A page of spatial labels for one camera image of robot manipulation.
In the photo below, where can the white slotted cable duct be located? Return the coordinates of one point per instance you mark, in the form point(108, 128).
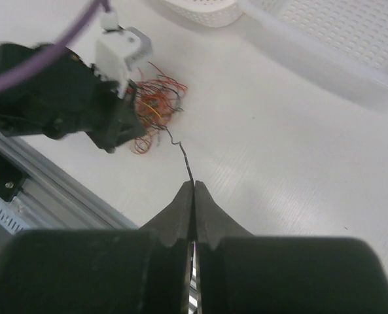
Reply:
point(10, 220)

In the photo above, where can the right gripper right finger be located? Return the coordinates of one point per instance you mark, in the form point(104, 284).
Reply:
point(213, 224)

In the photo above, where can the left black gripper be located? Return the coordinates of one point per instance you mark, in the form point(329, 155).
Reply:
point(70, 97)

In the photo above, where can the aluminium mounting rail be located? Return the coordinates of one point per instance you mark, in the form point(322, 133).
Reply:
point(50, 198)

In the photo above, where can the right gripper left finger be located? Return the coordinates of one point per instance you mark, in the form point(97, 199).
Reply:
point(172, 223)

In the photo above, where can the red orange wire ball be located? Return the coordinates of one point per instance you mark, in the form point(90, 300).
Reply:
point(159, 99)

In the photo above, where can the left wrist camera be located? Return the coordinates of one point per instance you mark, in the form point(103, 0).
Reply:
point(118, 53)

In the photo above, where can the white round-hole basket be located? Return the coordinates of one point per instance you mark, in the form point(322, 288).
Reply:
point(209, 13)

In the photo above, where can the white slotted basket middle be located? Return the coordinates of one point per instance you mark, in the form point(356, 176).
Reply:
point(340, 46)

